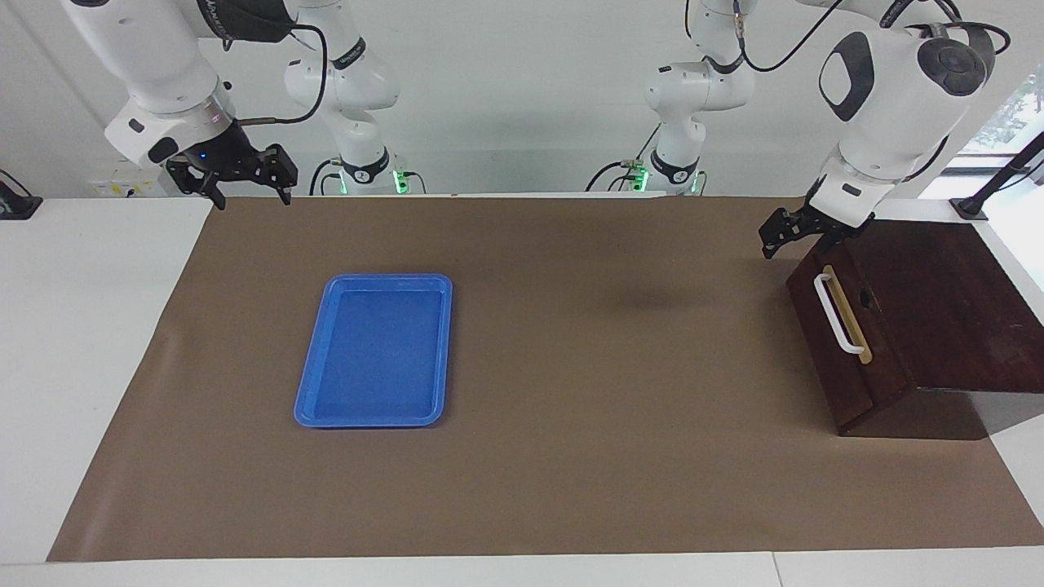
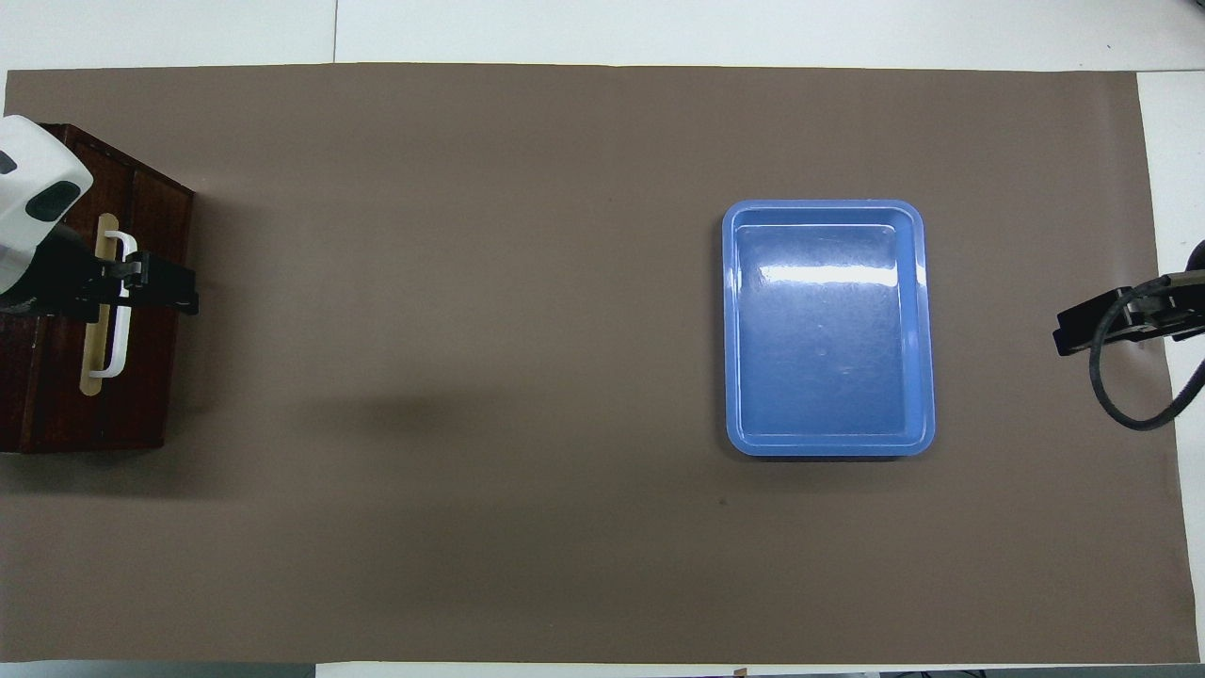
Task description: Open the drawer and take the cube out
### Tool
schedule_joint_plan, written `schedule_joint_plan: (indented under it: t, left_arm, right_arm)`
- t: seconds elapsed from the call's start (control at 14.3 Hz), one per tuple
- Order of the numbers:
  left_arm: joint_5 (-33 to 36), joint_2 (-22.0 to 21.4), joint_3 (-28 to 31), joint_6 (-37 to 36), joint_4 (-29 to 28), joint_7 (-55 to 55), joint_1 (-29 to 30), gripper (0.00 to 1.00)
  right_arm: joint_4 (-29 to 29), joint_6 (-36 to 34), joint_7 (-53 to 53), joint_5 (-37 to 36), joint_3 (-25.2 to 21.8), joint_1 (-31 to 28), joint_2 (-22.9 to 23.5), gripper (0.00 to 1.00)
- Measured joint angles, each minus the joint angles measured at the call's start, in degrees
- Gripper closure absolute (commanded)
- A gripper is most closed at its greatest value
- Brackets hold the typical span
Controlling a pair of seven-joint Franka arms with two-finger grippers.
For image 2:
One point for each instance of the dark wooden cabinet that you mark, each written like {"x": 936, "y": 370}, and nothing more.
{"x": 13, "y": 395}

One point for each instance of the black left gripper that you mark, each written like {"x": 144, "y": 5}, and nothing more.
{"x": 56, "y": 273}

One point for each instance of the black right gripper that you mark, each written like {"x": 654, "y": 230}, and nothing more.
{"x": 1197, "y": 256}

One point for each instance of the blue plastic tray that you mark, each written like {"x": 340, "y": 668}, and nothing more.
{"x": 828, "y": 330}

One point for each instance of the brown table mat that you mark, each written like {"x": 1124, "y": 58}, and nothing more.
{"x": 527, "y": 377}

